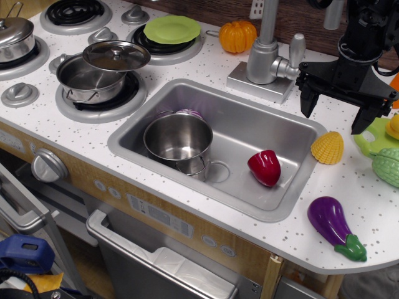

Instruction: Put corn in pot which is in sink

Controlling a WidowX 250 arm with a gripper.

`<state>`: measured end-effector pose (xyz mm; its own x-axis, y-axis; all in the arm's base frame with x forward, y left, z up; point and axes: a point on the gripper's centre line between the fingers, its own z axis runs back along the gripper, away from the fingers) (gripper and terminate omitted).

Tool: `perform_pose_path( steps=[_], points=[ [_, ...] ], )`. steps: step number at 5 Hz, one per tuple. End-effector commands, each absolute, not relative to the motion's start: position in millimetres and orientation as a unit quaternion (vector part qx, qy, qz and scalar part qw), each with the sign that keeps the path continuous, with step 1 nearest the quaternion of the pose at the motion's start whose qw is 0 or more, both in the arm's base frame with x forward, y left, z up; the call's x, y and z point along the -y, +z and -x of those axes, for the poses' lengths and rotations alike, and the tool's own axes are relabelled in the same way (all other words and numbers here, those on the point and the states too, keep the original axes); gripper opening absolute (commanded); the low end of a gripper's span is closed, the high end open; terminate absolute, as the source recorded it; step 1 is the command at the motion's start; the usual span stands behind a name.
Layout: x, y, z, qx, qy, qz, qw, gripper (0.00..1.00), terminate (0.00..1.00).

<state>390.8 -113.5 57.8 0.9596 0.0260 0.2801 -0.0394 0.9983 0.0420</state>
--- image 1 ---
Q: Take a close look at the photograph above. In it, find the lidded steel pot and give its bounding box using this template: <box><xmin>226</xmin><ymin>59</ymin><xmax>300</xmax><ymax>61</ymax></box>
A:
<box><xmin>1</xmin><ymin>1</ymin><xmax>36</xmax><ymax>64</ymax></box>

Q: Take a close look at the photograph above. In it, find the red toy bell pepper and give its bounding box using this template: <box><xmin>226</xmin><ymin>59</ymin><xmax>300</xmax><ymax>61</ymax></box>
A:
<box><xmin>247</xmin><ymin>149</ymin><xmax>281</xmax><ymax>187</ymax></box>

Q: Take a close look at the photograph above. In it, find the grey metal cylinder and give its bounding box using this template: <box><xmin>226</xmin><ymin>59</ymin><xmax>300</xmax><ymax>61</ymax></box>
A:
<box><xmin>324</xmin><ymin>0</ymin><xmax>345</xmax><ymax>31</ymax></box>

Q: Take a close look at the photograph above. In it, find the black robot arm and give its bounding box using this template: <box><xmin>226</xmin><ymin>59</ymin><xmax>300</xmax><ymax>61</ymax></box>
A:
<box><xmin>296</xmin><ymin>1</ymin><xmax>398</xmax><ymax>135</ymax></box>

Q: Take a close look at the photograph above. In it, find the steel pot in sink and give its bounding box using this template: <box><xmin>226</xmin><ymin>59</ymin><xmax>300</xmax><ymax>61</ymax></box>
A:
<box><xmin>143</xmin><ymin>113</ymin><xmax>213</xmax><ymax>181</ymax></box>

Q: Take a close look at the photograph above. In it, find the green toy vegetable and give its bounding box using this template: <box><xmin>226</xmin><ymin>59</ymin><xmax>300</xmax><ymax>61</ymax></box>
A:
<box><xmin>372</xmin><ymin>148</ymin><xmax>398</xmax><ymax>187</ymax></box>

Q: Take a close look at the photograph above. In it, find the blue clamp tool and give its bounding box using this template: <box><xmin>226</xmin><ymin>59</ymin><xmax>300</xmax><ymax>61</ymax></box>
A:
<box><xmin>1</xmin><ymin>234</ymin><xmax>55</xmax><ymax>274</ymax></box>

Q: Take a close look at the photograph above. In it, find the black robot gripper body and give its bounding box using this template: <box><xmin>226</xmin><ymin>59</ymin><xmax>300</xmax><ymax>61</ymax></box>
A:
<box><xmin>296</xmin><ymin>53</ymin><xmax>398</xmax><ymax>109</ymax></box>

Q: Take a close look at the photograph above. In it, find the purple toy cabbage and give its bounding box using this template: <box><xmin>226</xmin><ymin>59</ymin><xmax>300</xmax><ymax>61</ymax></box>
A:
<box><xmin>175</xmin><ymin>108</ymin><xmax>203</xmax><ymax>119</ymax></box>

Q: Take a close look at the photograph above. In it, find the yellow toy corn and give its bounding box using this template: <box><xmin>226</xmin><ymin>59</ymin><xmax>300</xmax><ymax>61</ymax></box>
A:
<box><xmin>310</xmin><ymin>131</ymin><xmax>344</xmax><ymax>165</ymax></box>

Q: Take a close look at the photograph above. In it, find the green plastic plate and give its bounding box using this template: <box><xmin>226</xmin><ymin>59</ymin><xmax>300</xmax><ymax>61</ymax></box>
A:
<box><xmin>143</xmin><ymin>15</ymin><xmax>201</xmax><ymax>45</ymax></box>

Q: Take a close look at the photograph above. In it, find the silver toy faucet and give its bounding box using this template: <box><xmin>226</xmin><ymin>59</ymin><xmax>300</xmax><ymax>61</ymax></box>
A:
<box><xmin>226</xmin><ymin>1</ymin><xmax>306</xmax><ymax>104</ymax></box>

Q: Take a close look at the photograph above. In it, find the orange toy pumpkin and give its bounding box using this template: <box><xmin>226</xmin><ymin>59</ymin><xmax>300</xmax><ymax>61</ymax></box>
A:
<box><xmin>219</xmin><ymin>21</ymin><xmax>257</xmax><ymax>54</ymax></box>

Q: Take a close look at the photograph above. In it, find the grey toy sink basin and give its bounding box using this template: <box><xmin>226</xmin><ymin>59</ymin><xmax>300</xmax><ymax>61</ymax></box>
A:
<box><xmin>108</xmin><ymin>79</ymin><xmax>325</xmax><ymax>222</ymax></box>

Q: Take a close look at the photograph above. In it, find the black stove burner back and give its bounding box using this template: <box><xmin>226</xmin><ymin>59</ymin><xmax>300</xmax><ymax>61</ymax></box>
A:
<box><xmin>40</xmin><ymin>1</ymin><xmax>112</xmax><ymax>36</ymax></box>

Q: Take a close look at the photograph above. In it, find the grey dishwasher door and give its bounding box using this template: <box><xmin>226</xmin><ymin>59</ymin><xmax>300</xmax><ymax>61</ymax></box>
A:
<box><xmin>86</xmin><ymin>209</ymin><xmax>262</xmax><ymax>298</ymax></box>

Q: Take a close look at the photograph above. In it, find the grey oven door handle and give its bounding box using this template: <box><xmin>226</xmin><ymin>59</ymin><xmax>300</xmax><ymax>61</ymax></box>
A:
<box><xmin>1</xmin><ymin>177</ymin><xmax>50</xmax><ymax>235</ymax></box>

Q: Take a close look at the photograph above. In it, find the grey oven knob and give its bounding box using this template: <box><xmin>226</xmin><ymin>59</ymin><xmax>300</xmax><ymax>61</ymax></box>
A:
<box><xmin>31</xmin><ymin>148</ymin><xmax>69</xmax><ymax>183</ymax></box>

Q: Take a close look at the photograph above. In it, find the yellow cloth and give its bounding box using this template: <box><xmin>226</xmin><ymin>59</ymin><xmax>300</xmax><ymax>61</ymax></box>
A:
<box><xmin>28</xmin><ymin>273</ymin><xmax>64</xmax><ymax>293</ymax></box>

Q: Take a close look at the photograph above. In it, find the white wall outlet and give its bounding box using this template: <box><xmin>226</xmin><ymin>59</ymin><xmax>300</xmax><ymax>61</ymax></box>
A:
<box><xmin>249</xmin><ymin>0</ymin><xmax>264</xmax><ymax>20</ymax></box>

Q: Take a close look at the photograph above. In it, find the steel pot lid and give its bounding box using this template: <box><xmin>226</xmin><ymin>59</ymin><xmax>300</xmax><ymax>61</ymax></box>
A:
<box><xmin>82</xmin><ymin>40</ymin><xmax>151</xmax><ymax>72</ymax></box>

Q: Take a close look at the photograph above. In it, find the light green toy board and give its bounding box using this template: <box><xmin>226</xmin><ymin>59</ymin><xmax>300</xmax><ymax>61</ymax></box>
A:
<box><xmin>353</xmin><ymin>118</ymin><xmax>398</xmax><ymax>159</ymax></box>

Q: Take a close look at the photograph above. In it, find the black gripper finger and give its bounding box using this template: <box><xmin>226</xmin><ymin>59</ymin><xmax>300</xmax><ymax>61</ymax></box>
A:
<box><xmin>351</xmin><ymin>107</ymin><xmax>377</xmax><ymax>135</ymax></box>
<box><xmin>300</xmin><ymin>88</ymin><xmax>320</xmax><ymax>118</ymax></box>

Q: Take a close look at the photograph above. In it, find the grey stove knob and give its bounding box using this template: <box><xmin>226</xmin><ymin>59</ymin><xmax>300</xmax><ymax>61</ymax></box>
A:
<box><xmin>121</xmin><ymin>5</ymin><xmax>150</xmax><ymax>26</ymax></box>
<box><xmin>88</xmin><ymin>27</ymin><xmax>118</xmax><ymax>45</ymax></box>
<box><xmin>1</xmin><ymin>82</ymin><xmax>39</xmax><ymax>108</ymax></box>
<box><xmin>49</xmin><ymin>54</ymin><xmax>70</xmax><ymax>75</ymax></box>

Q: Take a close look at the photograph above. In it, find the yellow toy piece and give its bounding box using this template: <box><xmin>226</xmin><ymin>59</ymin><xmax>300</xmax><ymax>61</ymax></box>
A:
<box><xmin>385</xmin><ymin>114</ymin><xmax>399</xmax><ymax>140</ymax></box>

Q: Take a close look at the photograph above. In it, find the steel pot on burner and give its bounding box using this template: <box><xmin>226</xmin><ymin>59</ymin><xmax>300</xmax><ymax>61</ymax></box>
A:
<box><xmin>56</xmin><ymin>54</ymin><xmax>127</xmax><ymax>105</ymax></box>

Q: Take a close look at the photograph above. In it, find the purple toy eggplant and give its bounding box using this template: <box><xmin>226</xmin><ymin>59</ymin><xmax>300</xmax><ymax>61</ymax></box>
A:
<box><xmin>307</xmin><ymin>196</ymin><xmax>367</xmax><ymax>262</ymax></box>

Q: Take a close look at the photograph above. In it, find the orange toy item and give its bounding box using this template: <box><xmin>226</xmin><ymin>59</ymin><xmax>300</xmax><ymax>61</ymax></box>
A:
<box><xmin>389</xmin><ymin>74</ymin><xmax>399</xmax><ymax>109</ymax></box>

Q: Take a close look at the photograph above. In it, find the black cable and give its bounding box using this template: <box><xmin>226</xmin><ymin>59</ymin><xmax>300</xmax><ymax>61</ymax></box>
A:
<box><xmin>0</xmin><ymin>268</ymin><xmax>43</xmax><ymax>299</ymax></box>

